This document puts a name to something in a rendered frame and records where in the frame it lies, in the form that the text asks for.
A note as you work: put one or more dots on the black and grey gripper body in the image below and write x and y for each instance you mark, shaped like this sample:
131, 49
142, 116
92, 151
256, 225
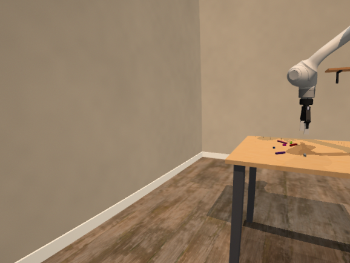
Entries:
306, 102

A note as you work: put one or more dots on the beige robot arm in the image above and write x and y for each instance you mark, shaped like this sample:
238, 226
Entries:
304, 74

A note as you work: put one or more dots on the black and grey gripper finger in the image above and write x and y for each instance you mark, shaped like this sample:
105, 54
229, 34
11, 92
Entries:
307, 111
302, 118

